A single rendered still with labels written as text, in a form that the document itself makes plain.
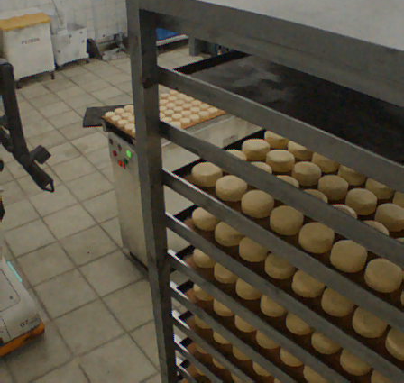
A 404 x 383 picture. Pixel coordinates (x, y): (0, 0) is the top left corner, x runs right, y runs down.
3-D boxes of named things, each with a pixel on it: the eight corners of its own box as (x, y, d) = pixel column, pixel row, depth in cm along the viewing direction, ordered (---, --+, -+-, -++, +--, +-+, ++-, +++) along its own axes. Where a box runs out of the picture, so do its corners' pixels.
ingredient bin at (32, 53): (14, 92, 512) (2, 24, 470) (2, 76, 557) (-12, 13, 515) (59, 79, 537) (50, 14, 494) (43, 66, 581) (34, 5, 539)
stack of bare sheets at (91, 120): (83, 127, 431) (82, 124, 430) (87, 109, 464) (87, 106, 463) (149, 123, 436) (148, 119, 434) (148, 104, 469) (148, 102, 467)
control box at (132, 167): (114, 156, 248) (112, 132, 240) (141, 175, 232) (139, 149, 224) (109, 158, 246) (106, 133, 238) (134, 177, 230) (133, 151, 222)
